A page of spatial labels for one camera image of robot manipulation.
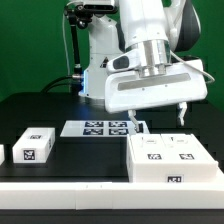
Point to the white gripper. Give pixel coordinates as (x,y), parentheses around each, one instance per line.
(128,92)

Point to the white cabinet door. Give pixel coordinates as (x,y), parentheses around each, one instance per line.
(147,147)
(184,147)

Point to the white cabinet body box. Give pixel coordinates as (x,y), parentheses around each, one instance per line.
(169,170)

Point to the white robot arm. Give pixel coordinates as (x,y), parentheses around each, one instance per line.
(133,45)

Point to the white cabinet top block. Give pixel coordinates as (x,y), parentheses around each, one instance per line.
(34,146)

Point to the white base tag plate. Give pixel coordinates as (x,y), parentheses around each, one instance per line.
(97,128)

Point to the white block left edge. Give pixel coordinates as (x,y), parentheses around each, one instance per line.
(2,155)

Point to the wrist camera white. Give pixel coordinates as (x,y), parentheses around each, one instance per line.
(125,62)

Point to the white fence wall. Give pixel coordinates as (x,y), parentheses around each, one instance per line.
(108,195)

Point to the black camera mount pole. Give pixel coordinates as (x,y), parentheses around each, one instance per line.
(78,18)

